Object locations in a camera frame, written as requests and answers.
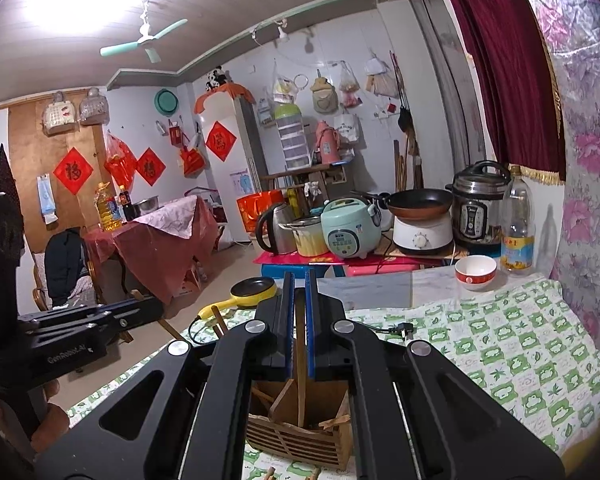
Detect mint green rice cooker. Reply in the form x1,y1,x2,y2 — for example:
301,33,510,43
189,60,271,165
320,197,384,261

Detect yellow electric frying pan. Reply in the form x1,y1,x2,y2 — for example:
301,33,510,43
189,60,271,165
196,276,277,322

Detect bundle of leaning wooden sticks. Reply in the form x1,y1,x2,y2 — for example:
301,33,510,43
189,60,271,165
389,50,425,192

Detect pile of wooden chopsticks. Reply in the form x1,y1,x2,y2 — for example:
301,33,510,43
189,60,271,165
264,466,323,480

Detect black power plug cable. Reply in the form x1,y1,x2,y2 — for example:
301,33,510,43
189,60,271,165
347,322,419,345

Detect wooden door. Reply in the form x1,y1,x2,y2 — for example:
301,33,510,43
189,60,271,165
7,104,107,261

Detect table with red cloth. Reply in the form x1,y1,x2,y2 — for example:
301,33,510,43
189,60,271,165
82,194,222,307

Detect floral plastic wall sheet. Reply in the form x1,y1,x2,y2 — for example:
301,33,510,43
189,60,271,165
505,0,600,366

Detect red diamond paper poster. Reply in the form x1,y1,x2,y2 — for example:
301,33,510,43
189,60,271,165
204,120,237,162
53,147,95,195
135,147,167,187

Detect wooden chopstick holder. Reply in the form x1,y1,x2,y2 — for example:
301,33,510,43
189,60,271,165
245,379,354,472

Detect clear plastic bottle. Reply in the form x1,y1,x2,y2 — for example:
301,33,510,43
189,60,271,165
500,164,537,277

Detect white tote bag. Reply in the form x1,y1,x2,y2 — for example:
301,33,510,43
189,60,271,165
332,112,364,151

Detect dark soy sauce bottle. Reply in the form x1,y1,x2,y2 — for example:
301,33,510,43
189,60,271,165
117,184,134,222

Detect panda plush toy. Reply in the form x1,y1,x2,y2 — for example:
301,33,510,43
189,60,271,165
204,66,232,92

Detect orange cloth cover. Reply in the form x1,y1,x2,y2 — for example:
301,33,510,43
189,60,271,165
194,83,255,114

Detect wooden wall shelf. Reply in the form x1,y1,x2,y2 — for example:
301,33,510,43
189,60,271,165
259,161,349,197

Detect steel mixing bowl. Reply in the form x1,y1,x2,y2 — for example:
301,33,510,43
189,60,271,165
132,194,161,217

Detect grey handbag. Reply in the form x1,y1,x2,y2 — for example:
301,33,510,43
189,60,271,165
78,87,110,126

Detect pink thermos flask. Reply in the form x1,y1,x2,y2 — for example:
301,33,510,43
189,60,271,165
313,119,343,166

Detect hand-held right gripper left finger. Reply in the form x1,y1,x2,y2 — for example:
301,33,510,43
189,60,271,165
32,271,297,480

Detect red hanging bag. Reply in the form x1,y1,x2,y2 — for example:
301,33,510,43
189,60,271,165
179,144,209,177

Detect silver pressure cooker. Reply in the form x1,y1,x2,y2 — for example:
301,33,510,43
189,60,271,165
445,160,512,252

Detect orange red shopping bag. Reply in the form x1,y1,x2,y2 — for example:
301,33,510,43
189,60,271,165
236,189,286,234

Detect beige pot-shaped hanging pouch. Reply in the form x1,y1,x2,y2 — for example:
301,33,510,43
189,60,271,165
309,75,339,114

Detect blue white hanging pack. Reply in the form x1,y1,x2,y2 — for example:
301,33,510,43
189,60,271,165
35,172,60,225

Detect green plastic basin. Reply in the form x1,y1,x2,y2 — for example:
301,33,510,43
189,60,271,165
154,88,180,115

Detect white handbag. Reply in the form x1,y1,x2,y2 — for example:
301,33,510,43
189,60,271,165
42,90,76,135

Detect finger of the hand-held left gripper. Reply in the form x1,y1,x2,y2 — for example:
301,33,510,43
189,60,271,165
17,295,164,347

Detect steel electric kettle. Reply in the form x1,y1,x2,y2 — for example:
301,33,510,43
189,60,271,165
254,202,297,256

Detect person's left hand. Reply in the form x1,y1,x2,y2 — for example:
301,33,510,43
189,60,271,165
0,379,72,457

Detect red and white bowl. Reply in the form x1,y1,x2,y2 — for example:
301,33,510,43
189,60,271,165
454,254,497,292

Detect dark red curtain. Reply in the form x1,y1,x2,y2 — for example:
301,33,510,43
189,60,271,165
434,0,567,187

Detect green ceiling fan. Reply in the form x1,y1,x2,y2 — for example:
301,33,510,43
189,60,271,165
99,0,189,64

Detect clear hanging plastic bag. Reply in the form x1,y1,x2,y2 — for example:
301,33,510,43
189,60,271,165
338,59,359,109

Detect white track spot lamp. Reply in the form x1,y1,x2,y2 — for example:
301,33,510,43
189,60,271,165
250,16,292,44

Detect yellow enamel pot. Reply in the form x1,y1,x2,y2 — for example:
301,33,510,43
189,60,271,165
285,215,329,257

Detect yellow cooking oil bottle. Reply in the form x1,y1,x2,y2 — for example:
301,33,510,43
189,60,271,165
94,182,119,232

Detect green checked tablecloth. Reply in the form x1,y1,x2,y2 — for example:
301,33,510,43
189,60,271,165
65,277,600,480

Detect chair with dark jacket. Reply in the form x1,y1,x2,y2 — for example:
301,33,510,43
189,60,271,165
31,226,102,312

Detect brown frying pan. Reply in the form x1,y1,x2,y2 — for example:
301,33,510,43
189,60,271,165
349,188,454,219

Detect plastic drawer tower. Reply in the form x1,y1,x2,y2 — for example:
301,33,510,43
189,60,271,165
274,102,309,171

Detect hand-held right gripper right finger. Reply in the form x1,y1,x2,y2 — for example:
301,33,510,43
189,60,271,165
305,267,567,480

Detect white refrigerator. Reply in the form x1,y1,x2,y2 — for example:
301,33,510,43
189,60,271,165
196,96,269,248

